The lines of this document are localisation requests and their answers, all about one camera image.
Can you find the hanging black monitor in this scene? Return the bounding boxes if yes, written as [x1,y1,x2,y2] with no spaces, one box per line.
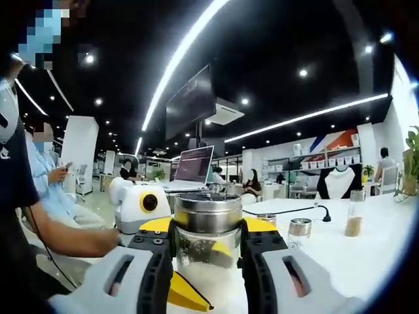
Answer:
[164,63,217,142]

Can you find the white ceiling air conditioner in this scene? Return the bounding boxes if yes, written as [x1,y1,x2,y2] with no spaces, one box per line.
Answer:
[204,97,246,127]

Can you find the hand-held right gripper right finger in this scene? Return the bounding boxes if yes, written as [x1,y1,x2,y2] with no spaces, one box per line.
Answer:
[240,217,359,314]

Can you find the white office chair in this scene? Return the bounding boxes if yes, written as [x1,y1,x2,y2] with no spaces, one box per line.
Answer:
[380,164,403,196]

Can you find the long ceiling light strip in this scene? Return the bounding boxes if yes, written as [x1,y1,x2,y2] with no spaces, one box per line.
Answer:
[224,94,390,144]
[141,0,232,132]

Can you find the white chest-worn device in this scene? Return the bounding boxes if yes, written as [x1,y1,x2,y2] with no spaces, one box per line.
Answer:
[0,78,20,145]

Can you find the black wearable device cable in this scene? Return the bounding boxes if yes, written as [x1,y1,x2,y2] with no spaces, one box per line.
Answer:
[28,202,78,290]

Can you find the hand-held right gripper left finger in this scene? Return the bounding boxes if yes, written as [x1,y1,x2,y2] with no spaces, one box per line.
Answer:
[48,218,174,314]

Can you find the small potted plant yellow pot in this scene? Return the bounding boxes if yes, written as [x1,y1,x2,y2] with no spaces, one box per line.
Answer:
[361,164,376,183]

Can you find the small glass seasoning bottle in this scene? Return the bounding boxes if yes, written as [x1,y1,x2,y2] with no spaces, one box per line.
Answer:
[287,218,312,250]
[256,213,278,227]

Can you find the tall seasoning bottle white contents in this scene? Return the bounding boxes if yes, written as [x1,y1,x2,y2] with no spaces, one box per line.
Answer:
[172,192,246,310]

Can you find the large green potted plant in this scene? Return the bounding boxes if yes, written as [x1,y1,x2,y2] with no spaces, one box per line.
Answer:
[393,125,419,204]

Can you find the person's torso dark shirt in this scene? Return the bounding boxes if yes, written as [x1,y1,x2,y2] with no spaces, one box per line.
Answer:
[0,78,42,295]

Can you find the black power cable with plug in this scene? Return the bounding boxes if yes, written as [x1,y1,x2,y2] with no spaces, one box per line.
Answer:
[244,204,332,222]

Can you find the storage shelf with white boxes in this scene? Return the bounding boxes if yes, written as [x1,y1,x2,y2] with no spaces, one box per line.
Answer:
[261,143,363,197]

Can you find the tall seasoning bottle brown contents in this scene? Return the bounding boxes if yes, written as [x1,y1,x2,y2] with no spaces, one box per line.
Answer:
[344,188,367,237]

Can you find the open silver laptop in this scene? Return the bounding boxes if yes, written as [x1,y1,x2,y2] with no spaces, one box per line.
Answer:
[163,145,215,193]

